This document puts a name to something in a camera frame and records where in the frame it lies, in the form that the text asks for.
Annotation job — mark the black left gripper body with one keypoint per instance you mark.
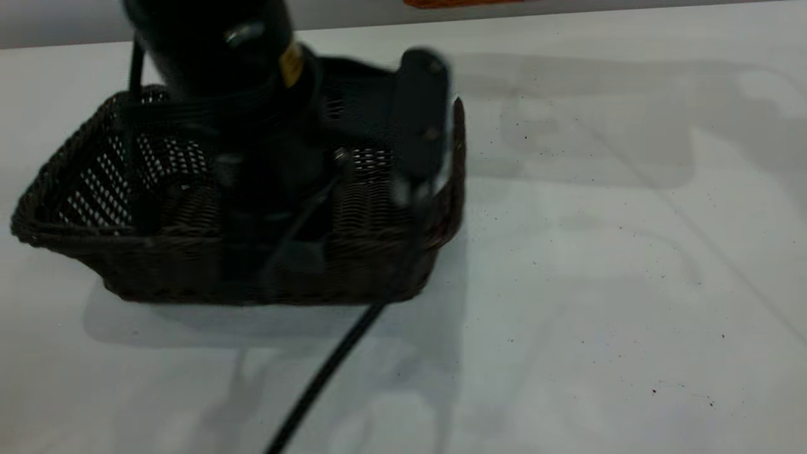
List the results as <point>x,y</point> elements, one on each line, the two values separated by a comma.
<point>421,113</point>

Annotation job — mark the orange wicker basket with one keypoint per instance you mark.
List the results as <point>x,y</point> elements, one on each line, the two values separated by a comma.
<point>460,3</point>

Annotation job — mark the black wicker basket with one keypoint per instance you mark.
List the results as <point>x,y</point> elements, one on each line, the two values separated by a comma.
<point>157,271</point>

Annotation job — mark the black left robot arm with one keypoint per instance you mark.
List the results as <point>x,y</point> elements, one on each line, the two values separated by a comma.
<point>208,44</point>

